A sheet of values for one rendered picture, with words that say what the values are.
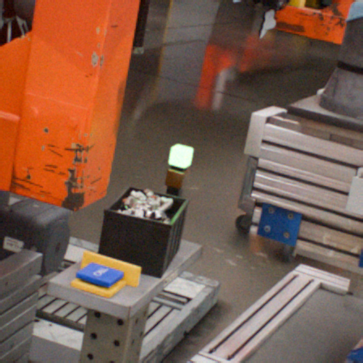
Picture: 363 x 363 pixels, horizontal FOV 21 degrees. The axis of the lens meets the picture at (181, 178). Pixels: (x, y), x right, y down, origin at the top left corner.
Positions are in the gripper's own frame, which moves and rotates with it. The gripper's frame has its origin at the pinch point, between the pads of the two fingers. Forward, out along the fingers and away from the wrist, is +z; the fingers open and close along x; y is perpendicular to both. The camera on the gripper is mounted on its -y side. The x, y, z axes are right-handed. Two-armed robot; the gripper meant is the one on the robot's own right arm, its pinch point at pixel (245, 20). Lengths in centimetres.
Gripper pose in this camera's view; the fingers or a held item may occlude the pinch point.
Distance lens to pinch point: 311.3
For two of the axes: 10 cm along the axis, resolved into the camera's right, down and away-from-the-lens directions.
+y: 4.9, 1.8, -8.6
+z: -6.6, 7.2, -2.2
